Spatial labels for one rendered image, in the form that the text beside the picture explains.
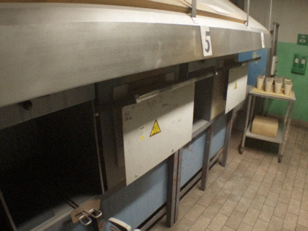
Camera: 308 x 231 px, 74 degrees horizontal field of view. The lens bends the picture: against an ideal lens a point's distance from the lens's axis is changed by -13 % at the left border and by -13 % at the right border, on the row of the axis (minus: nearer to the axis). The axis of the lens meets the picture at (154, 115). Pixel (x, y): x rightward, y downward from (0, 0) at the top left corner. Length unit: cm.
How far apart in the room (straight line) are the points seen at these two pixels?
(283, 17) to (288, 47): 57
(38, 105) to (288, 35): 437
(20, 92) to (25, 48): 9
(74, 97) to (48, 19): 43
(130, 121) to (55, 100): 33
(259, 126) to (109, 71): 286
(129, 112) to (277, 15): 408
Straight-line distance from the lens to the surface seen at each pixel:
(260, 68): 380
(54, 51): 52
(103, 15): 64
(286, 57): 471
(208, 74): 131
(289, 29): 469
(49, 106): 85
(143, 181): 157
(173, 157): 169
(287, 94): 313
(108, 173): 118
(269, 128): 331
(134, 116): 100
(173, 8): 94
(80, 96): 92
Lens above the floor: 162
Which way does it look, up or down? 21 degrees down
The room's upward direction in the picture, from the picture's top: straight up
